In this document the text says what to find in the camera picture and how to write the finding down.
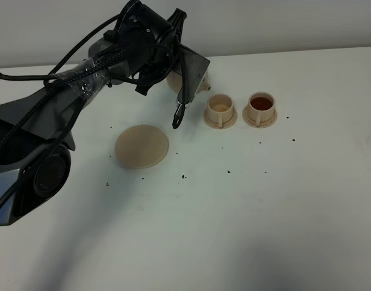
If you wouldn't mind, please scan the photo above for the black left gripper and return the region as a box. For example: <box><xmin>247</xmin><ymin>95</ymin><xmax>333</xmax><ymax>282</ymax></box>
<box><xmin>135</xmin><ymin>8</ymin><xmax>186</xmax><ymax>96</ymax></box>

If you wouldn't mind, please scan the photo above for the beige teapot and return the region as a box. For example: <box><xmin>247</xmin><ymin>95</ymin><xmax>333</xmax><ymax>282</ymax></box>
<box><xmin>166</xmin><ymin>72</ymin><xmax>211</xmax><ymax>95</ymax></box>

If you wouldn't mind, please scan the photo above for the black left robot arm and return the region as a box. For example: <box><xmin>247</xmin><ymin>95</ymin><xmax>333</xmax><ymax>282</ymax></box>
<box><xmin>0</xmin><ymin>1</ymin><xmax>187</xmax><ymax>226</ymax></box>

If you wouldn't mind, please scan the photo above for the beige teapot saucer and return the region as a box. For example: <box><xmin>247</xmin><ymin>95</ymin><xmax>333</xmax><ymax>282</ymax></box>
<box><xmin>115</xmin><ymin>124</ymin><xmax>169</xmax><ymax>169</ymax></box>

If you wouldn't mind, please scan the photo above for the beige left teacup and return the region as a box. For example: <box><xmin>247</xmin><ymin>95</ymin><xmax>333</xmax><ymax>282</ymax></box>
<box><xmin>206</xmin><ymin>94</ymin><xmax>234</xmax><ymax>119</ymax></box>

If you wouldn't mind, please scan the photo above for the beige teacup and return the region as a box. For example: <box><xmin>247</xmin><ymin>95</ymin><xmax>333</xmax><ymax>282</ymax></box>
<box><xmin>206</xmin><ymin>94</ymin><xmax>234</xmax><ymax>119</ymax></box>
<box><xmin>248</xmin><ymin>92</ymin><xmax>275</xmax><ymax>111</ymax></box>

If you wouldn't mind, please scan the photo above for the beige right cup saucer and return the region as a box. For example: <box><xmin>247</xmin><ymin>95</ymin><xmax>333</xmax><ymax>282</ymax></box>
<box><xmin>242</xmin><ymin>105</ymin><xmax>278</xmax><ymax>129</ymax></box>

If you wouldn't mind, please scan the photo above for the beige right teacup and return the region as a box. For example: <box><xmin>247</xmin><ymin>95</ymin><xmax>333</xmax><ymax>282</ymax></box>
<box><xmin>248</xmin><ymin>92</ymin><xmax>275</xmax><ymax>111</ymax></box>

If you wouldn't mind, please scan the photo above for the black braided camera cable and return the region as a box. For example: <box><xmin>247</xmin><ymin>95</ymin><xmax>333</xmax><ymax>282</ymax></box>
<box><xmin>0</xmin><ymin>0</ymin><xmax>188</xmax><ymax>213</ymax></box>

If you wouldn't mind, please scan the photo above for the loose black plug cable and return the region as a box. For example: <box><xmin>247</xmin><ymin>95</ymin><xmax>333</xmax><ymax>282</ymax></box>
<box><xmin>0</xmin><ymin>44</ymin><xmax>174</xmax><ymax>87</ymax></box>

